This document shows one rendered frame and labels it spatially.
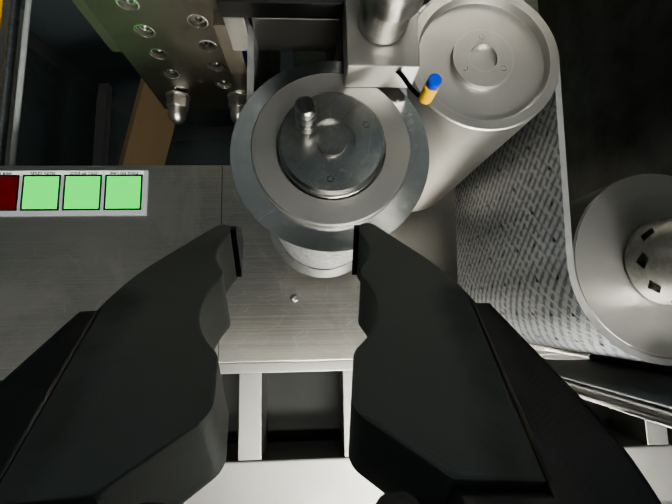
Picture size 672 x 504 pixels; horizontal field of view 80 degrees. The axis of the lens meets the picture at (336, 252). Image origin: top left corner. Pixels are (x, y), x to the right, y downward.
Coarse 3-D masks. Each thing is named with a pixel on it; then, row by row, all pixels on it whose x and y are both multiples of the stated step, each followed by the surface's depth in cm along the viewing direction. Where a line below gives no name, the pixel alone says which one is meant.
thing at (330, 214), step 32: (288, 96) 29; (384, 96) 30; (256, 128) 29; (384, 128) 29; (256, 160) 28; (384, 160) 29; (288, 192) 28; (384, 192) 29; (320, 224) 28; (352, 224) 29
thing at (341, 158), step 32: (320, 96) 28; (352, 96) 29; (288, 128) 28; (320, 128) 28; (352, 128) 28; (288, 160) 28; (320, 160) 28; (352, 160) 28; (320, 192) 28; (352, 192) 28
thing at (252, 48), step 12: (252, 24) 32; (252, 36) 31; (252, 48) 31; (252, 60) 31; (264, 60) 38; (276, 60) 50; (252, 72) 31; (264, 72) 38; (276, 72) 50; (252, 84) 31
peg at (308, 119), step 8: (304, 96) 25; (296, 104) 25; (304, 104) 25; (312, 104) 25; (296, 112) 25; (304, 112) 25; (312, 112) 25; (296, 120) 27; (304, 120) 26; (312, 120) 26; (304, 128) 27; (312, 128) 27
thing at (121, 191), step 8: (112, 176) 61; (120, 176) 61; (128, 176) 61; (136, 176) 61; (112, 184) 61; (120, 184) 61; (128, 184) 61; (136, 184) 61; (112, 192) 61; (120, 192) 61; (128, 192) 61; (136, 192) 61; (112, 200) 60; (120, 200) 61; (128, 200) 61; (136, 200) 61; (112, 208) 60
